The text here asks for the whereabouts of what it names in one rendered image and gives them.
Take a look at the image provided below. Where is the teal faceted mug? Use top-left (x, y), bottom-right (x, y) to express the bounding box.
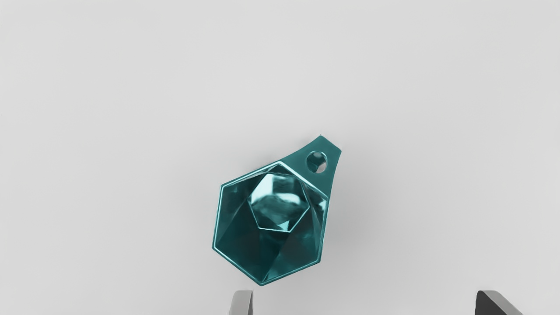
top-left (212, 135), bottom-right (342, 287)

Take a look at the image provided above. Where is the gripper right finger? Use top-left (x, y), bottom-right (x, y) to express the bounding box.
top-left (475, 290), bottom-right (523, 315)

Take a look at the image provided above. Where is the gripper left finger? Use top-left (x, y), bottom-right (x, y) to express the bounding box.
top-left (228, 290), bottom-right (254, 315)

